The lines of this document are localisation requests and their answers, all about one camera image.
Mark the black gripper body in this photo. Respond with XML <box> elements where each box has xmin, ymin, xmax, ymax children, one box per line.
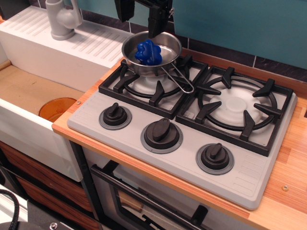
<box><xmin>135</xmin><ymin>0</ymin><xmax>173</xmax><ymax>10</ymax></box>

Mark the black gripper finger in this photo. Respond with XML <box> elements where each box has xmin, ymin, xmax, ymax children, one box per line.
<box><xmin>114</xmin><ymin>0</ymin><xmax>135</xmax><ymax>22</ymax></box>
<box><xmin>148</xmin><ymin>5</ymin><xmax>173</xmax><ymax>38</ymax></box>

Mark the stainless steel pan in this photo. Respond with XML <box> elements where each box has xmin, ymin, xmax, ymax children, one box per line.
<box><xmin>122</xmin><ymin>31</ymin><xmax>195</xmax><ymax>94</ymax></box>

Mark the blue toy blueberry cluster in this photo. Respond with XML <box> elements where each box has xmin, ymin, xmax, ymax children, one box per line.
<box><xmin>134</xmin><ymin>39</ymin><xmax>162</xmax><ymax>66</ymax></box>

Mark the black left stove knob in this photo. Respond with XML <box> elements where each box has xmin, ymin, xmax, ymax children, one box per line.
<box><xmin>98</xmin><ymin>103</ymin><xmax>132</xmax><ymax>130</ymax></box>

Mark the black stove knob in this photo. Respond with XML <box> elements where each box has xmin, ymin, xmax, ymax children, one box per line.
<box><xmin>98</xmin><ymin>103</ymin><xmax>132</xmax><ymax>130</ymax></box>
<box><xmin>141</xmin><ymin>118</ymin><xmax>183</xmax><ymax>154</ymax></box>
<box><xmin>196</xmin><ymin>143</ymin><xmax>235</xmax><ymax>175</ymax></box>

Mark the black middle stove knob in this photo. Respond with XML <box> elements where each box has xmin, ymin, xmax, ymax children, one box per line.
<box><xmin>141</xmin><ymin>118</ymin><xmax>183</xmax><ymax>154</ymax></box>

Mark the grey toy stove top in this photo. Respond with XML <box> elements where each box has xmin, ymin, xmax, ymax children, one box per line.
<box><xmin>67</xmin><ymin>56</ymin><xmax>297</xmax><ymax>210</ymax></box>

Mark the black right stove knob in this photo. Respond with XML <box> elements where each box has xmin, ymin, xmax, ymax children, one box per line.
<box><xmin>196</xmin><ymin>143</ymin><xmax>235</xmax><ymax>175</ymax></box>

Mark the grey toy faucet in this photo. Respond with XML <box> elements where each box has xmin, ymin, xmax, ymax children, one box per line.
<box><xmin>46</xmin><ymin>0</ymin><xmax>83</xmax><ymax>41</ymax></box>

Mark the white left burner cap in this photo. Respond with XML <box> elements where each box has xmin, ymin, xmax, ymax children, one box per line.
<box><xmin>129</xmin><ymin>75</ymin><xmax>177</xmax><ymax>95</ymax></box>

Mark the black left burner grate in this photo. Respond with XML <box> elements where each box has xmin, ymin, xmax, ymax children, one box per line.
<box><xmin>98</xmin><ymin>55</ymin><xmax>209</xmax><ymax>119</ymax></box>

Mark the black burner grate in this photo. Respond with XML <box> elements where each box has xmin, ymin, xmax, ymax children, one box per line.
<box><xmin>98</xmin><ymin>55</ymin><xmax>209</xmax><ymax>119</ymax></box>
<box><xmin>176</xmin><ymin>66</ymin><xmax>297</xmax><ymax>157</ymax></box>

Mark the white toy sink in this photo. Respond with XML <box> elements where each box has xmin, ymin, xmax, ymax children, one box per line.
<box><xmin>0</xmin><ymin>6</ymin><xmax>130</xmax><ymax>182</ymax></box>

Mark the orange plate in sink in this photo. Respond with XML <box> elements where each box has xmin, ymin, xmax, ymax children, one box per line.
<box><xmin>38</xmin><ymin>97</ymin><xmax>76</xmax><ymax>122</ymax></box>

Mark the black right burner grate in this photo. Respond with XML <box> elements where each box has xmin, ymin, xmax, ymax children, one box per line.
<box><xmin>176</xmin><ymin>66</ymin><xmax>297</xmax><ymax>157</ymax></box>

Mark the oven door with window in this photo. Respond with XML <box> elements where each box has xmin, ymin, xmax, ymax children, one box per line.
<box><xmin>86</xmin><ymin>153</ymin><xmax>253</xmax><ymax>230</ymax></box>

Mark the black oven door handle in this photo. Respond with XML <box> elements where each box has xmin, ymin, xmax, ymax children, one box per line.
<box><xmin>90</xmin><ymin>161</ymin><xmax>208</xmax><ymax>230</ymax></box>

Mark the black braided cable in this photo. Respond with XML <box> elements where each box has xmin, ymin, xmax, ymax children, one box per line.
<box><xmin>0</xmin><ymin>189</ymin><xmax>20</xmax><ymax>230</ymax></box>

